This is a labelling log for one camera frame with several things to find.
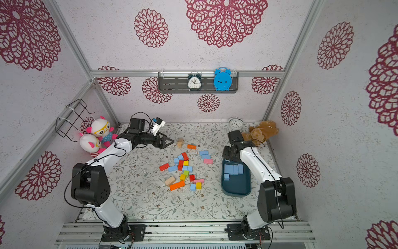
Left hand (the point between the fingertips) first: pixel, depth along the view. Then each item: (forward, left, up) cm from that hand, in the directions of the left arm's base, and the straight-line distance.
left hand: (169, 139), depth 87 cm
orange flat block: (+8, -12, -19) cm, 24 cm away
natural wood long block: (-18, 0, -16) cm, 24 cm away
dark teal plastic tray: (-20, -39, -17) cm, 47 cm away
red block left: (-8, +5, -19) cm, 21 cm away
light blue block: (-15, -33, -16) cm, 40 cm away
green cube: (-12, -9, -17) cm, 23 cm away
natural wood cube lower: (+9, -4, -18) cm, 20 cm away
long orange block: (-20, -4, -18) cm, 27 cm away
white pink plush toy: (-4, +42, +2) cm, 42 cm away
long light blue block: (-9, -34, -18) cm, 40 cm away
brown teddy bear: (+7, -53, -5) cm, 54 cm away
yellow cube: (-5, -8, -17) cm, 20 cm away
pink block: (-3, -23, -19) cm, 30 cm away
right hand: (-5, -32, -6) cm, 33 cm away
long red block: (-1, -8, -18) cm, 19 cm away
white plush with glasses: (+9, +42, -1) cm, 43 cm away
